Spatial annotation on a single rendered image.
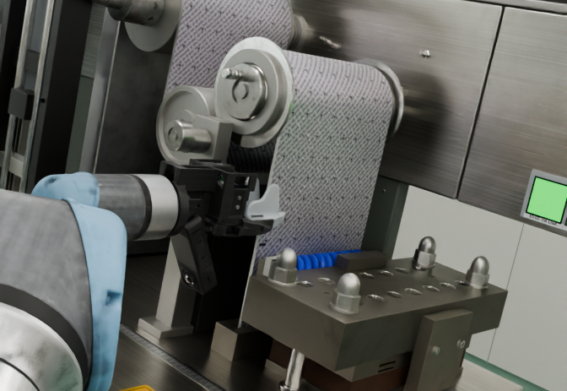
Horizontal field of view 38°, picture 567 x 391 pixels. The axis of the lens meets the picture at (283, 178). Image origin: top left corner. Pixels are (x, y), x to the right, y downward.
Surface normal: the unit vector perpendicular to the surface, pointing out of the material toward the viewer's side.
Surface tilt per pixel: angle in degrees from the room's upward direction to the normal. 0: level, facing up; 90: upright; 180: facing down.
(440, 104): 90
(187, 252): 121
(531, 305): 90
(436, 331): 90
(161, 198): 62
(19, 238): 25
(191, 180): 90
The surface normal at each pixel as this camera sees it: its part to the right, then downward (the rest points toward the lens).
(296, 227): 0.71, 0.27
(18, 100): -0.67, 0.00
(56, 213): 0.22, -0.86
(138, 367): 0.20, -0.96
